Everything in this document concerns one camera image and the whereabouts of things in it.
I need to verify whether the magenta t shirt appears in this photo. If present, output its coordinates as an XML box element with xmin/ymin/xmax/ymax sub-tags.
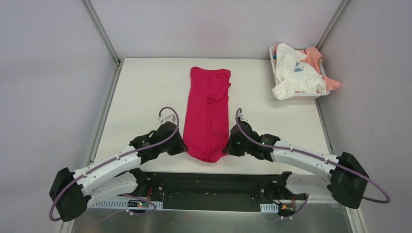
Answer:
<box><xmin>183</xmin><ymin>67</ymin><xmax>231</xmax><ymax>163</ymax></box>

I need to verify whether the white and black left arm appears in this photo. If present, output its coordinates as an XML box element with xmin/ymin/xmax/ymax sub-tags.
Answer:
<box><xmin>49</xmin><ymin>115</ymin><xmax>187</xmax><ymax>222</ymax></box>

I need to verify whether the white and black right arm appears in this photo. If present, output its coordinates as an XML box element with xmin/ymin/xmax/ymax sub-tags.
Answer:
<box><xmin>223</xmin><ymin>120</ymin><xmax>368</xmax><ymax>209</ymax></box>

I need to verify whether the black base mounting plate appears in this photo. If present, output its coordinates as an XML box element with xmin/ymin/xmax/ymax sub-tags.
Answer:
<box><xmin>85</xmin><ymin>170</ymin><xmax>342</xmax><ymax>213</ymax></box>

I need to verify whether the white crumpled t shirt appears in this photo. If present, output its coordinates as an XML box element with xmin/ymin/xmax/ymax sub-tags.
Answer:
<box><xmin>272</xmin><ymin>42</ymin><xmax>327</xmax><ymax>100</ymax></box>

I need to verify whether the white plastic laundry basket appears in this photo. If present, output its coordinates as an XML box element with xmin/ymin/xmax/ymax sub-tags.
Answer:
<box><xmin>269</xmin><ymin>45</ymin><xmax>331</xmax><ymax>99</ymax></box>

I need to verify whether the peach crumpled t shirt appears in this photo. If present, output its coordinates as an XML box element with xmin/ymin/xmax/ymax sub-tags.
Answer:
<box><xmin>299</xmin><ymin>47</ymin><xmax>342</xmax><ymax>91</ymax></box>

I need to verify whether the right white slotted cable duct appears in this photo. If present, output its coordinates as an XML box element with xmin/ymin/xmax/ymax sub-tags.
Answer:
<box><xmin>260</xmin><ymin>203</ymin><xmax>279</xmax><ymax>213</ymax></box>

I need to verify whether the white slotted cable duct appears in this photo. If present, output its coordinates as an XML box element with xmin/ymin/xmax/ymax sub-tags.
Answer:
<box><xmin>260</xmin><ymin>203</ymin><xmax>279</xmax><ymax>213</ymax></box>
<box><xmin>91</xmin><ymin>198</ymin><xmax>164</xmax><ymax>210</ymax></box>

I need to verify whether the aluminium front rail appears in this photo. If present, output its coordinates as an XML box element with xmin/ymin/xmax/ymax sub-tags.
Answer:
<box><xmin>68</xmin><ymin>176</ymin><xmax>359</xmax><ymax>204</ymax></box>

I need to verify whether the left white slotted cable duct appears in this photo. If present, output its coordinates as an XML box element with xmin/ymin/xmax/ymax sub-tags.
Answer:
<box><xmin>91</xmin><ymin>198</ymin><xmax>164</xmax><ymax>210</ymax></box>

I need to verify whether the left aluminium corner post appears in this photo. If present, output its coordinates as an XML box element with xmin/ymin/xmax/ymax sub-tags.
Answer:
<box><xmin>81</xmin><ymin>0</ymin><xmax>121</xmax><ymax>67</ymax></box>

